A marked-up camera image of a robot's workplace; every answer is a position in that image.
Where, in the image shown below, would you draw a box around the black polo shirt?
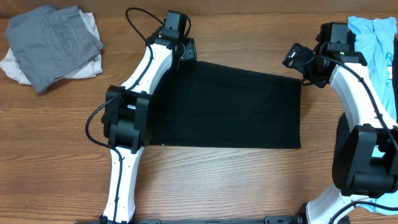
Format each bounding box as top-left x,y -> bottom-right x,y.
150,60 -> 301,149

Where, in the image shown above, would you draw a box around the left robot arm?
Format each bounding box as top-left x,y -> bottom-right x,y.
99,11 -> 197,223

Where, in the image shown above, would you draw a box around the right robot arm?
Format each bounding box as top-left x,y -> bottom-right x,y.
264,22 -> 397,224

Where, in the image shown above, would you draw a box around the light blue t-shirt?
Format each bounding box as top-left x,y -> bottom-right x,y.
346,16 -> 398,215

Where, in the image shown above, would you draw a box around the black garment under pile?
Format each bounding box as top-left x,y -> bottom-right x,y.
335,37 -> 398,156

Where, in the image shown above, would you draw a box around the grey folded trousers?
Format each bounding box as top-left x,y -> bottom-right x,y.
5,5 -> 104,94

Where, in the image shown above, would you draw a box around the white folded garment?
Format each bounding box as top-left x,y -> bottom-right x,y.
1,11 -> 103,85

